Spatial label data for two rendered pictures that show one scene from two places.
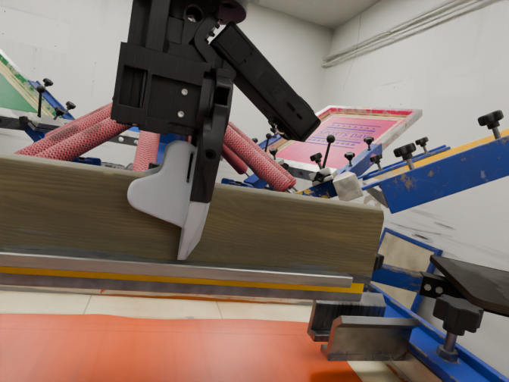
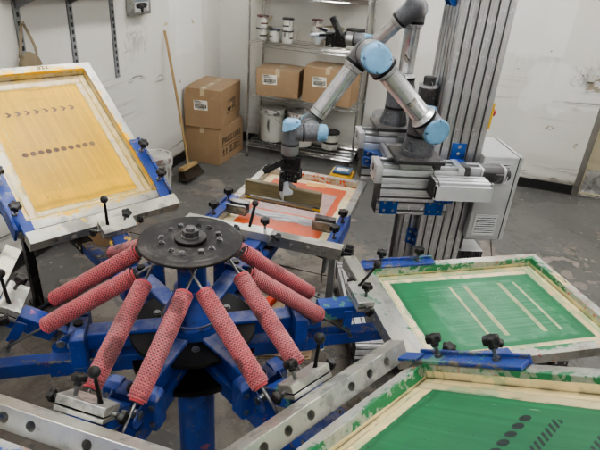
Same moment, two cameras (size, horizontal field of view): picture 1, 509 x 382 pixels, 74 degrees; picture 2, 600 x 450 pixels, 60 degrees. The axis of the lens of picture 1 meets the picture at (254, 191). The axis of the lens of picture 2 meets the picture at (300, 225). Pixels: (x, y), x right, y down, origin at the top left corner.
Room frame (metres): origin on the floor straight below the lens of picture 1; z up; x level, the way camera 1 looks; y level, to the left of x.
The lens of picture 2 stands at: (2.05, 1.25, 2.06)
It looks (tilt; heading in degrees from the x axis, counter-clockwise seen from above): 27 degrees down; 212
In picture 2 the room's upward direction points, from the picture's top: 4 degrees clockwise
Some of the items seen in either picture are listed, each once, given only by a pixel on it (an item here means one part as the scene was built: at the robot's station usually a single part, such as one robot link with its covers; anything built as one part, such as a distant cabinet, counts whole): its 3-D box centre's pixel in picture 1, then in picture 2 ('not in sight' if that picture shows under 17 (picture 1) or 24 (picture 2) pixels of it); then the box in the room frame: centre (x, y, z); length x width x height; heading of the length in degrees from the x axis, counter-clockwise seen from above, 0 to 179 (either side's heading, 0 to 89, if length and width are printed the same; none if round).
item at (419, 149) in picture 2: not in sight; (417, 143); (-0.23, 0.44, 1.31); 0.15 x 0.15 x 0.10
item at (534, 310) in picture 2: not in sight; (456, 288); (0.45, 0.92, 1.05); 1.08 x 0.61 x 0.23; 137
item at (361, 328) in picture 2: not in sight; (373, 331); (0.66, 0.72, 0.90); 1.24 x 0.06 x 0.06; 137
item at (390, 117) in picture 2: not in sight; (394, 114); (-0.63, 0.14, 1.31); 0.15 x 0.15 x 0.10
